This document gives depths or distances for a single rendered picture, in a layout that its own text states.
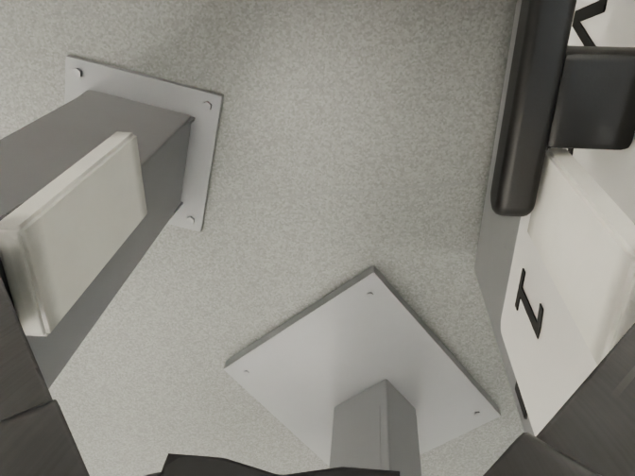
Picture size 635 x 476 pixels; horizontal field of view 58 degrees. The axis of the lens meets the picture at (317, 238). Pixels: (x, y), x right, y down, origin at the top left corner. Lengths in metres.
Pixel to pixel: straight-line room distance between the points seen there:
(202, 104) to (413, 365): 0.73
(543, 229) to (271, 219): 1.05
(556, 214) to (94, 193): 0.13
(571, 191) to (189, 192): 1.08
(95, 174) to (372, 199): 1.03
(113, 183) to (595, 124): 0.14
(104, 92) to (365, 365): 0.80
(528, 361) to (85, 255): 0.19
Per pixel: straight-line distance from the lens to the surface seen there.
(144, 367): 1.53
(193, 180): 1.20
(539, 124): 0.18
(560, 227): 0.17
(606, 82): 0.18
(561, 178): 0.17
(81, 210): 0.16
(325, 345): 1.33
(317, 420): 1.49
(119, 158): 0.18
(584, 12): 0.24
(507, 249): 0.93
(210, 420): 1.60
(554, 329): 0.24
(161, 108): 1.16
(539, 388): 0.26
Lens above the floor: 1.08
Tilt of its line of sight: 62 degrees down
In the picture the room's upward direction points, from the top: 170 degrees counter-clockwise
